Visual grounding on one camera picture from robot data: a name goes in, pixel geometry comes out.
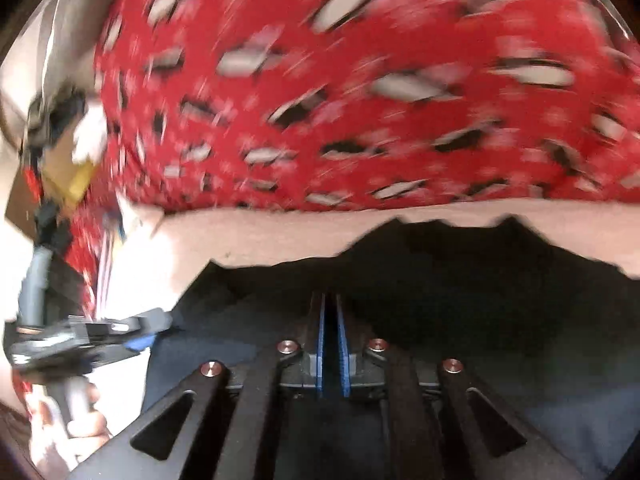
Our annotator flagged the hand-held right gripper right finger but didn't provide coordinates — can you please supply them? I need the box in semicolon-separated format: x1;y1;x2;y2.
336;294;581;480

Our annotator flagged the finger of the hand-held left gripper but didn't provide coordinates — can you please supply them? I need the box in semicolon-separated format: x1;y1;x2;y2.
112;307;173;336
107;335;156;356

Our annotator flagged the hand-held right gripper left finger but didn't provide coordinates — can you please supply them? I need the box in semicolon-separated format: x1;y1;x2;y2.
70;292;326;480

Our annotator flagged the navy zip jacket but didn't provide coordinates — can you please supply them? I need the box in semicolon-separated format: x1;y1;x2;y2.
145;215;640;480

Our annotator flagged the person's left hand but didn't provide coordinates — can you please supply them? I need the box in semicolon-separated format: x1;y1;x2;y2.
30;382;113;461

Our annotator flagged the white quilted bed cover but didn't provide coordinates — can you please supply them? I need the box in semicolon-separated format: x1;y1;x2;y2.
0;160;640;411

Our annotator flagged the pile of clutter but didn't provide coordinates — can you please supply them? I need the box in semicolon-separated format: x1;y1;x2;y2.
5;85;111;256

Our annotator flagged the white plastic bag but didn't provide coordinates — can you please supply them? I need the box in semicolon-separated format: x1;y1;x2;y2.
72;102;108;163

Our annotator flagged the red printed blanket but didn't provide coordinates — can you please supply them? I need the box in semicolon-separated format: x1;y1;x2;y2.
15;0;640;311

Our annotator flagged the grey pillow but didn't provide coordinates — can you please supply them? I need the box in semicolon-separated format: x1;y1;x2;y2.
30;0;146;91

